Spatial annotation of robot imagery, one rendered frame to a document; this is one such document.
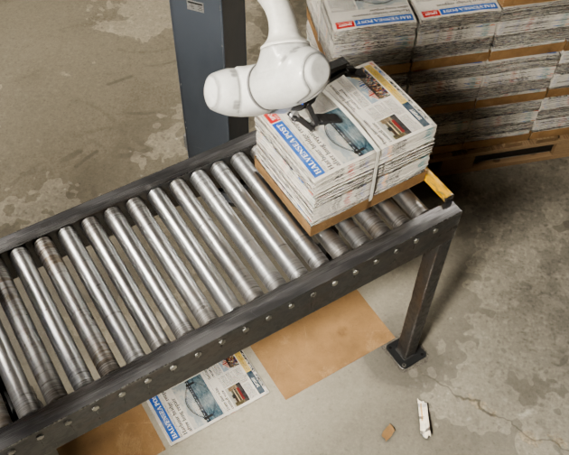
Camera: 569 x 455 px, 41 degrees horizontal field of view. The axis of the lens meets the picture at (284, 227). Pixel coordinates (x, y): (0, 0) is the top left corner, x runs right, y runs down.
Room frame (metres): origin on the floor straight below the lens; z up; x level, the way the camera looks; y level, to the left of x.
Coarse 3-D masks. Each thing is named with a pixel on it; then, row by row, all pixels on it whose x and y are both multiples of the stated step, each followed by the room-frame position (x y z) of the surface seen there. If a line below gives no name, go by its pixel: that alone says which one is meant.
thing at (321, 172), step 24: (264, 120) 1.38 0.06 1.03; (288, 120) 1.38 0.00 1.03; (264, 144) 1.39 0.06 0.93; (288, 144) 1.30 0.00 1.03; (312, 144) 1.30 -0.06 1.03; (336, 144) 1.30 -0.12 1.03; (264, 168) 1.38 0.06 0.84; (288, 168) 1.29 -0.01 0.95; (312, 168) 1.22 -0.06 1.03; (336, 168) 1.22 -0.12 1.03; (360, 168) 1.26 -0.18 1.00; (288, 192) 1.28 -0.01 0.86; (312, 192) 1.19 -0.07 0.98; (336, 192) 1.23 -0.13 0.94; (360, 192) 1.27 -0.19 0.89; (312, 216) 1.19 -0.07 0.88
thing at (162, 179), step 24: (240, 144) 1.51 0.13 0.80; (168, 168) 1.41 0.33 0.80; (192, 168) 1.42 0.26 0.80; (120, 192) 1.32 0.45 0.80; (144, 192) 1.33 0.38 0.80; (168, 192) 1.36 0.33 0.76; (72, 216) 1.24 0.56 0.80; (96, 216) 1.25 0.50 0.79; (0, 240) 1.15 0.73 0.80; (24, 240) 1.15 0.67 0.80
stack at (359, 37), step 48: (336, 0) 2.17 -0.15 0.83; (384, 0) 2.17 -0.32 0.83; (432, 0) 2.18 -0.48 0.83; (480, 0) 2.18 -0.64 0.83; (336, 48) 2.01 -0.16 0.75; (384, 48) 2.04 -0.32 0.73; (432, 48) 2.09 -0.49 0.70; (480, 48) 2.13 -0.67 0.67; (432, 96) 2.10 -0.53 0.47; (480, 96) 2.15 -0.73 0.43; (528, 144) 2.21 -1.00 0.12
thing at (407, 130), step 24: (384, 72) 1.57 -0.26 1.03; (360, 96) 1.48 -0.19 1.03; (384, 96) 1.48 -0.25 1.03; (408, 96) 1.48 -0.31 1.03; (384, 120) 1.39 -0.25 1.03; (408, 120) 1.39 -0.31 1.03; (432, 120) 1.40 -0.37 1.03; (408, 144) 1.34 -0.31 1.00; (432, 144) 1.38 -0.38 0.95; (384, 168) 1.30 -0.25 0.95; (408, 168) 1.35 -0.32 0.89
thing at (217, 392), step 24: (240, 360) 1.24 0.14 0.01; (192, 384) 1.14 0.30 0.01; (216, 384) 1.15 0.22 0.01; (240, 384) 1.15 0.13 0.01; (264, 384) 1.15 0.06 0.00; (168, 408) 1.05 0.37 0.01; (192, 408) 1.06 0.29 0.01; (216, 408) 1.06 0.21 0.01; (240, 408) 1.06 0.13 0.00; (168, 432) 0.97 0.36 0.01; (192, 432) 0.97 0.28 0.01
